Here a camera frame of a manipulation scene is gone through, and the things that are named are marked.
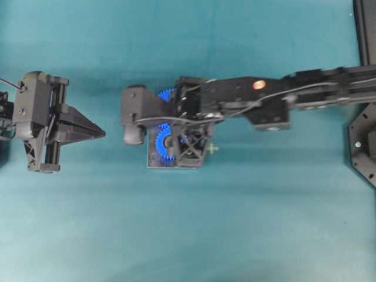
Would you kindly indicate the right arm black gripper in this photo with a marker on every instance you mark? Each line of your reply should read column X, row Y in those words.
column 195, row 106

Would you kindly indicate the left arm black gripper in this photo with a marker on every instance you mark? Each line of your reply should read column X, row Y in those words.
column 43, row 155

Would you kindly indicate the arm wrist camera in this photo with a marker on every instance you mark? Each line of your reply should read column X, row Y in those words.
column 32, row 105
column 141, row 110

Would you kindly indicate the small blue plastic gear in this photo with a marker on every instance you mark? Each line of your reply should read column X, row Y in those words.
column 163, row 142

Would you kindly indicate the grey metal base plate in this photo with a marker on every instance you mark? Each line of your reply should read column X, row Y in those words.
column 154, row 161

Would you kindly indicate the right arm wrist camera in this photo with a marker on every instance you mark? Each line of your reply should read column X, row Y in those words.
column 141, row 110

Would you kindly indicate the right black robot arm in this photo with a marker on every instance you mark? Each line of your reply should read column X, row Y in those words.
column 266, row 103

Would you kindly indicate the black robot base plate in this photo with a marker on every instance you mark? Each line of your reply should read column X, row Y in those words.
column 362, row 143

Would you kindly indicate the large blue plastic gear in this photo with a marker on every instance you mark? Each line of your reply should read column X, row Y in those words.
column 167, row 95

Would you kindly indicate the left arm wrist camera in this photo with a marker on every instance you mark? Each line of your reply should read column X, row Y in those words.
column 32, row 105

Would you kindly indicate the black frame rail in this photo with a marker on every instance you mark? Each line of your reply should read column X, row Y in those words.
column 364, row 15

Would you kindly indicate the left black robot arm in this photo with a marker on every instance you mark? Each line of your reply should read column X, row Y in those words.
column 7, row 110

